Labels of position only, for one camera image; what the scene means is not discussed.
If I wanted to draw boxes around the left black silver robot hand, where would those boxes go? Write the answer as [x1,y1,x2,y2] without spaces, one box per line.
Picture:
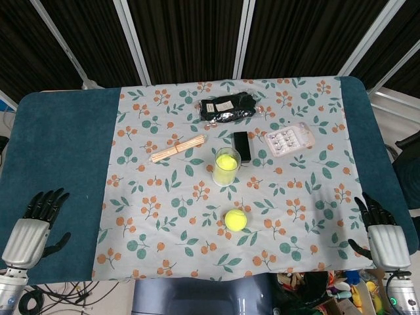
[1,187,72,270]

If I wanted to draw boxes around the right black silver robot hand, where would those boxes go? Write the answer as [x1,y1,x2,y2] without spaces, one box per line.
[347,192,411,272]

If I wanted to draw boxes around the yellow tennis ball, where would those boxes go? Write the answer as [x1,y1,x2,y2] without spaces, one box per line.
[224,209,247,232]
[215,154,238,173]

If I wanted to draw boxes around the clear plastic cup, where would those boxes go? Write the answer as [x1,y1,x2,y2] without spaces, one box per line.
[212,146,240,188]

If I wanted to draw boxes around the dark office chair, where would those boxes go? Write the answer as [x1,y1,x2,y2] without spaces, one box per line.
[392,133,420,211]

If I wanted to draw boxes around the bin of colourful toys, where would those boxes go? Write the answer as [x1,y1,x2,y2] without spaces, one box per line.
[275,269,390,315]

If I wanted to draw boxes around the teal table cover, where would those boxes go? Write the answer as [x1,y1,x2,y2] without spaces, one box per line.
[0,75,419,287]

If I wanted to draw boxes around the pink earring blister pack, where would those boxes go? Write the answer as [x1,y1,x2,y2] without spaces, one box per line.
[264,121,317,159]

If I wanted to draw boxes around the floral print tablecloth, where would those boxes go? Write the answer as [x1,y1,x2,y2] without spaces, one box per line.
[91,77,377,283]

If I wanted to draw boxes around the black rectangular box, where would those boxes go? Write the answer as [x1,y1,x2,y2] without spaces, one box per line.
[232,131,252,164]

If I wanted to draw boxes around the bundle of wooden sticks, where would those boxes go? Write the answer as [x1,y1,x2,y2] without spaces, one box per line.
[150,135,207,163]

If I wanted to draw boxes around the blue-grey robot torso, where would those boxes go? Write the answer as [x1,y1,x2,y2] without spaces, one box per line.
[131,272,275,315]

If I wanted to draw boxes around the black folding screen panel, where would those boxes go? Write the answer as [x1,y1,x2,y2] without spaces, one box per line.
[0,0,95,104]
[350,0,420,99]
[241,0,404,80]
[41,0,152,89]
[126,0,245,85]

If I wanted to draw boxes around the black gloves in plastic bag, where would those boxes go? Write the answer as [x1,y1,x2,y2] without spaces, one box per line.
[196,93,265,127]

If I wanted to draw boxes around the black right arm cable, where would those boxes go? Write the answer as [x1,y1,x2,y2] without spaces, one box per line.
[384,270,411,298]

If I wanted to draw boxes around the black floor cables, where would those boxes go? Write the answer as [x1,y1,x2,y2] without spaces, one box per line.
[18,281,119,315]

